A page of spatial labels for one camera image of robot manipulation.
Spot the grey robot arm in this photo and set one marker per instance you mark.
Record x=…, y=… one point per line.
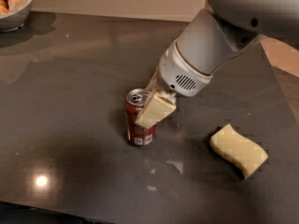
x=217, y=34

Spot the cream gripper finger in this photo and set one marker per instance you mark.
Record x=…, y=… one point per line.
x=153, y=84
x=158, y=106

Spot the white napkin in bowl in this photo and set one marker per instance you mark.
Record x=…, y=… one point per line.
x=16, y=5

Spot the red coke can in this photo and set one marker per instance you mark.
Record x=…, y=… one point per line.
x=138, y=136

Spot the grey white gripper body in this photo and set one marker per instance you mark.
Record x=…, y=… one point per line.
x=179, y=73

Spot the silver metal bowl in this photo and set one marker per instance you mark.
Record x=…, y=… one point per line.
x=15, y=21

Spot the yellow sponge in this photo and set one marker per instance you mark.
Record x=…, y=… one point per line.
x=237, y=149

